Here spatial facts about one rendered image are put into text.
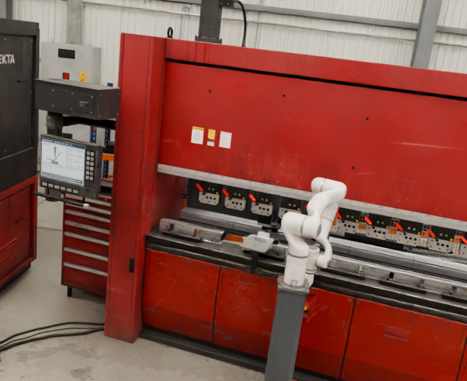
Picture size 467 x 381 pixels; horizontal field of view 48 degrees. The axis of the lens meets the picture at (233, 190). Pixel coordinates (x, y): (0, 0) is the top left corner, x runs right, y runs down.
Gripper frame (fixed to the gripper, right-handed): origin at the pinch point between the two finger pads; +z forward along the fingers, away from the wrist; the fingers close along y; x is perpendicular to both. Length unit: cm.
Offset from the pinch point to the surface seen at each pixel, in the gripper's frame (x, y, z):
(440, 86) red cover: 49, -55, -132
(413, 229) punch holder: 52, -49, -40
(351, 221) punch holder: 13, -43, -37
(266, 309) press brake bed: -32, -19, 35
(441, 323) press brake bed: 81, -38, 15
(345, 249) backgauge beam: 7, -67, -5
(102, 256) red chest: -182, -20, 38
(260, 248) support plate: -39.6, -13.1, -14.5
